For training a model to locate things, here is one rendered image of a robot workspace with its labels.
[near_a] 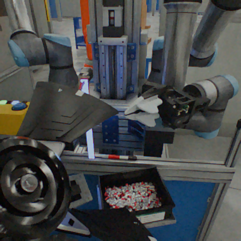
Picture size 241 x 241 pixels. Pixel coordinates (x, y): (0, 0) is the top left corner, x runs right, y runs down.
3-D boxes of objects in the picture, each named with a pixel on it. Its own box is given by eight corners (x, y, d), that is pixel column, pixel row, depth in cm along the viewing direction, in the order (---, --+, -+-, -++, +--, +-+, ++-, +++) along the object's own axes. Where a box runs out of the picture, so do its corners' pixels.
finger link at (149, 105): (138, 113, 40) (172, 103, 44) (122, 100, 44) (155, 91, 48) (136, 126, 42) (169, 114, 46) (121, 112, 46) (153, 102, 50)
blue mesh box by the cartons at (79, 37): (75, 49, 681) (71, 16, 630) (91, 42, 785) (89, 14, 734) (99, 50, 657) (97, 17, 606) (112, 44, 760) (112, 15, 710)
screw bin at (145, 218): (103, 233, 59) (102, 218, 55) (98, 188, 73) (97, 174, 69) (172, 219, 62) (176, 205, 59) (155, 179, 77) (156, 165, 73)
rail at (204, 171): (12, 169, 85) (7, 154, 81) (17, 162, 89) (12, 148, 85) (230, 183, 79) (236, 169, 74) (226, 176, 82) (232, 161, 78)
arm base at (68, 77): (55, 77, 110) (52, 58, 105) (82, 78, 109) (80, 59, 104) (43, 87, 97) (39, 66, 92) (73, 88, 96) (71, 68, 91)
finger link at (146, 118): (136, 126, 42) (169, 114, 46) (121, 112, 46) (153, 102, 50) (135, 137, 43) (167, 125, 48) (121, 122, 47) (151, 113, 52)
